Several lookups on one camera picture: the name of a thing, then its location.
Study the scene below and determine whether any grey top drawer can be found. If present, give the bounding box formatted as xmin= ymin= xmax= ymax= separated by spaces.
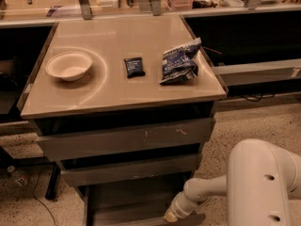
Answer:
xmin=37 ymin=118 xmax=215 ymax=161

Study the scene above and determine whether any grey drawer cabinet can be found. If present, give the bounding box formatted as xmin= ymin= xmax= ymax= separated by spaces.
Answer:
xmin=16 ymin=14 xmax=229 ymax=226

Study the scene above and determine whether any blue chip bag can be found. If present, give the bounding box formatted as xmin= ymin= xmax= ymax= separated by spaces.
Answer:
xmin=160 ymin=38 xmax=201 ymax=85

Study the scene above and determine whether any grey middle drawer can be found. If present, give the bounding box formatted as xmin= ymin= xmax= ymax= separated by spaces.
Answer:
xmin=61 ymin=153 xmax=201 ymax=186

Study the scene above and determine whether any small dark snack packet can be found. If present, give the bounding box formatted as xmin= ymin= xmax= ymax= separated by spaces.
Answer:
xmin=124 ymin=57 xmax=145 ymax=78

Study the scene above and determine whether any black table leg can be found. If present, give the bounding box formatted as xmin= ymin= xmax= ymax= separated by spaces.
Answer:
xmin=45 ymin=164 xmax=60 ymax=201

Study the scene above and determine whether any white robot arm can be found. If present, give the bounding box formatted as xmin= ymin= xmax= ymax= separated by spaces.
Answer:
xmin=164 ymin=138 xmax=301 ymax=226

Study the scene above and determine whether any grey drawer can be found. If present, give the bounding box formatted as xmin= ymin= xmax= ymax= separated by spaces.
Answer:
xmin=37 ymin=118 xmax=215 ymax=161
xmin=61 ymin=153 xmax=201 ymax=186
xmin=83 ymin=173 xmax=205 ymax=226

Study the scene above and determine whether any small bottle on floor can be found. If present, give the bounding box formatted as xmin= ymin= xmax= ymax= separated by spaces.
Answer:
xmin=7 ymin=166 xmax=29 ymax=186

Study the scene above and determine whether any black cable on floor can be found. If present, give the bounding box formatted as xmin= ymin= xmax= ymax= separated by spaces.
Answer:
xmin=32 ymin=165 xmax=57 ymax=226

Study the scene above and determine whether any white paper bowl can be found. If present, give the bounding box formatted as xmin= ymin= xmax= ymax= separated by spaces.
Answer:
xmin=46 ymin=51 xmax=93 ymax=82

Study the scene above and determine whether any grey bottom drawer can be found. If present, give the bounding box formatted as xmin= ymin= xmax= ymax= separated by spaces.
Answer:
xmin=83 ymin=173 xmax=205 ymax=226

